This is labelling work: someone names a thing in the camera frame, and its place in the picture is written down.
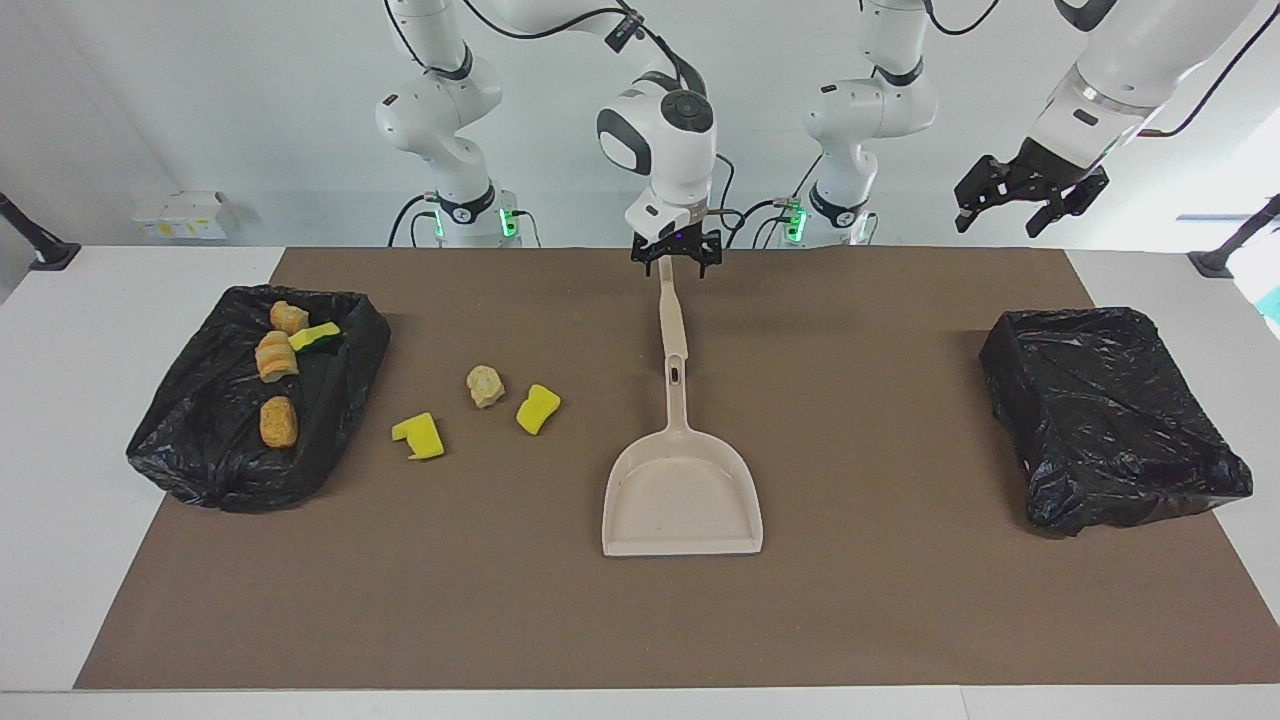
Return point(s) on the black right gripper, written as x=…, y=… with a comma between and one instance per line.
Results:
x=680, y=243

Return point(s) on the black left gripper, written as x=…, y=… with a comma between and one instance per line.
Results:
x=1045, y=170

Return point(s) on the beige hand brush black bristles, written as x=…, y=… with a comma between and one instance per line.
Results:
x=673, y=320

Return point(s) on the pale bread piece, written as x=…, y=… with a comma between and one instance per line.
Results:
x=289, y=317
x=485, y=387

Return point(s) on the beige plastic dustpan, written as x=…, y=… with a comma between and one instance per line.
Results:
x=680, y=500

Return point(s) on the notched yellow sponge piece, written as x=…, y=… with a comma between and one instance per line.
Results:
x=425, y=438

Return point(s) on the green and yellow sponge piece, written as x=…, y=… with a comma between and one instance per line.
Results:
x=315, y=336

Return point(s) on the striped croissant toy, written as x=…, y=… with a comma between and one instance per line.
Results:
x=275, y=358

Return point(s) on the brown peanut-shaped bread toy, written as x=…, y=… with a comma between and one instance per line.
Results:
x=279, y=422

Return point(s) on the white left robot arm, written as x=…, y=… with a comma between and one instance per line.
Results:
x=870, y=110

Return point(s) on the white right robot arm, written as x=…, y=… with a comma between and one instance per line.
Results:
x=660, y=140

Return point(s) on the bin with black bag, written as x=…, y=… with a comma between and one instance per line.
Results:
x=1100, y=420
x=200, y=460

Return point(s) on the plain yellow sponge piece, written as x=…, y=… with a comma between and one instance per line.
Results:
x=538, y=410

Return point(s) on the brown table mat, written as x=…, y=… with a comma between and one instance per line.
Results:
x=500, y=600

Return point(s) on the black camera stand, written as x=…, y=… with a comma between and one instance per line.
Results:
x=1215, y=262
x=55, y=255

